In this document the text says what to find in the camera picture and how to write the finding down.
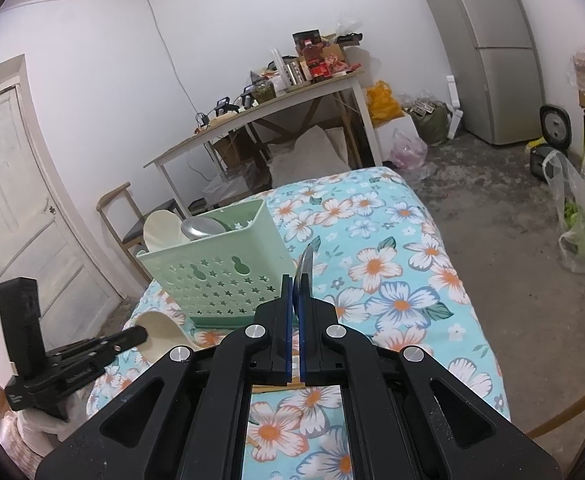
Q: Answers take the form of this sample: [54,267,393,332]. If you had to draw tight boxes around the black rice cooker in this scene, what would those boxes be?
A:
[526,104,573,181]

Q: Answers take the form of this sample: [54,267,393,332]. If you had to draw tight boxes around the wooden chair black seat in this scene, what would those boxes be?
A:
[96,182,189,262]

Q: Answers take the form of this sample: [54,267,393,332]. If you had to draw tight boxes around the long wooden desk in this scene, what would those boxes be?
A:
[145,67,374,212]

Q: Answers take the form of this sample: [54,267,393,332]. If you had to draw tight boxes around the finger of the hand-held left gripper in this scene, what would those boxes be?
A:
[97,326,149,357]

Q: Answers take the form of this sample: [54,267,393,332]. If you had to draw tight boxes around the person's left hand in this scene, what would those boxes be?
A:
[16,402,76,456]

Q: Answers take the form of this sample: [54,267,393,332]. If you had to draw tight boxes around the white box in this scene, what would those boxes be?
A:
[372,112,418,167]

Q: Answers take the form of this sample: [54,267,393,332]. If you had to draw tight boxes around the cream plastic spoon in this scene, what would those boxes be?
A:
[143,210,186,252]
[131,310,223,363]

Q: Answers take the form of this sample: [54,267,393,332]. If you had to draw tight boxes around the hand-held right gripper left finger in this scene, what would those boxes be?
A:
[35,275,294,480]

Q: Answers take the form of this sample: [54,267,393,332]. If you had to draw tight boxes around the wall cable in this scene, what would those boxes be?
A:
[147,0,206,128]

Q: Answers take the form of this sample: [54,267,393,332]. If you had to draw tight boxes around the pink plastic bag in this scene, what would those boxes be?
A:
[389,127,429,171]

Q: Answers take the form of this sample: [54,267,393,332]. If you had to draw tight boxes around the metal spoon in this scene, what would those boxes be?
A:
[295,241,319,311]
[181,216,226,242]

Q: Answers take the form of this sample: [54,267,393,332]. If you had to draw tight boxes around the green perforated utensil holder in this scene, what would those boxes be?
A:
[136,198,296,331]

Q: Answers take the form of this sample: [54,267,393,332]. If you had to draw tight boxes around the white leaning carton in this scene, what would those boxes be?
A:
[445,75,466,141]

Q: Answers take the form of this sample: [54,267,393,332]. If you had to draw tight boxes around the silver refrigerator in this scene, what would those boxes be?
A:
[411,0,549,147]

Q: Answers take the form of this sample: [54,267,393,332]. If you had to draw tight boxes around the red bottle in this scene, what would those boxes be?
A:
[302,42,327,82]

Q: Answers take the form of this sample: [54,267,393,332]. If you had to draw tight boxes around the clear bag of vegetables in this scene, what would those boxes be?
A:
[542,150,585,274]

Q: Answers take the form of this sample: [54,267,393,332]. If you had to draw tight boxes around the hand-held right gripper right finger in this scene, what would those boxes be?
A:
[299,295,563,480]

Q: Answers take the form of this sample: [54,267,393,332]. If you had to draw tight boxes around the floral blue blanket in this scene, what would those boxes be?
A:
[85,166,514,480]

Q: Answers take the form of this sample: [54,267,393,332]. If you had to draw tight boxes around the white panel door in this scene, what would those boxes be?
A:
[0,55,124,358]

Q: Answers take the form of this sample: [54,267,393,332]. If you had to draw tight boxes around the yellow plastic bag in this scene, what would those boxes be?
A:
[366,80,404,124]

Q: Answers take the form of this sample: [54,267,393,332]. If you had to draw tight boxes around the beige sack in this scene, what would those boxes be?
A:
[267,126,351,189]

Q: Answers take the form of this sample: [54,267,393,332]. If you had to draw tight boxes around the green bag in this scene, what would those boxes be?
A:
[405,95,450,146]

